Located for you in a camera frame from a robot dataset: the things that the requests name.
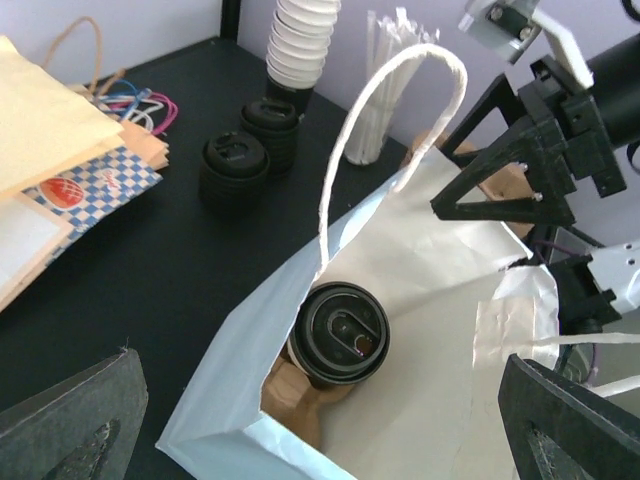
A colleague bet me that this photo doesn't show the left stack black lids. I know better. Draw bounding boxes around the left stack black lids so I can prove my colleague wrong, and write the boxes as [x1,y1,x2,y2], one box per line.
[198,132,270,218]

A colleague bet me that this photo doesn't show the right stack black lids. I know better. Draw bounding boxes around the right stack black lids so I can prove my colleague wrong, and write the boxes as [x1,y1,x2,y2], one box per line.
[240,98,300,176]

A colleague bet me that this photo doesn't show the bundle of white straws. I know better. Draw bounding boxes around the bundle of white straws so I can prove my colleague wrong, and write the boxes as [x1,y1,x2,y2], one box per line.
[344,7,440,166]

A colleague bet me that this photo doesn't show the brown pulp cup carrier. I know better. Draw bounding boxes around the brown pulp cup carrier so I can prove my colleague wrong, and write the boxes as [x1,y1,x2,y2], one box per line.
[261,357,354,450]

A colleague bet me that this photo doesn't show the flat bags with coloured handles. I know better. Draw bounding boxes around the flat bags with coloured handles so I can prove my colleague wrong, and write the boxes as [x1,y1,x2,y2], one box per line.
[42,16,179,171]

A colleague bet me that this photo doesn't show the stack black lids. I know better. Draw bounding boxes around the stack black lids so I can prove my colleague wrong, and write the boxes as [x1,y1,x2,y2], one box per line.
[240,98,300,176]
[198,132,270,218]

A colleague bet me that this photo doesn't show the stack of white paper cups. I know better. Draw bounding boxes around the stack of white paper cups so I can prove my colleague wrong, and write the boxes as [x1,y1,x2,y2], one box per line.
[266,0,341,116]

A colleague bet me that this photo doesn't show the black right frame post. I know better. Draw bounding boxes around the black right frame post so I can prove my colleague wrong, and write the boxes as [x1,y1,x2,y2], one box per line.
[220,0,242,42]

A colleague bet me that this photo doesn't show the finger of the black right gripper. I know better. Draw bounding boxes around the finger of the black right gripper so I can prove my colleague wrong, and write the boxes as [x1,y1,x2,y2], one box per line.
[439,74,535,160]
[431,122,575,224]

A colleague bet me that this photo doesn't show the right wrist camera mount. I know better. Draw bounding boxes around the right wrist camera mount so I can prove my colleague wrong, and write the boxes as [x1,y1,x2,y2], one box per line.
[458,0,594,89]

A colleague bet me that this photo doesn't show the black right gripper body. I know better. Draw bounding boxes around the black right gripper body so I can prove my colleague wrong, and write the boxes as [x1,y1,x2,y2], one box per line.
[531,54,628,198]

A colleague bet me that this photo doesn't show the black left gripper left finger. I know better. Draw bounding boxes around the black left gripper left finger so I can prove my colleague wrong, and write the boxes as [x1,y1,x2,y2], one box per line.
[1,349,148,479]

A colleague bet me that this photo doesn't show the single black cup lid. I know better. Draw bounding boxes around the single black cup lid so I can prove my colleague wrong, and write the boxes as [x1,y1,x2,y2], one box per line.
[288,282,391,386]

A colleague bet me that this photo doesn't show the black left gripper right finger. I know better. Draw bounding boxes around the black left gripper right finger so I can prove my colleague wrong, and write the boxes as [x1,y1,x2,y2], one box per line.
[498,354,639,479]

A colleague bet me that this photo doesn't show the flat tan paper bag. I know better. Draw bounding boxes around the flat tan paper bag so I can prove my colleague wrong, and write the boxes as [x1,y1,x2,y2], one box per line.
[1,36,124,198]

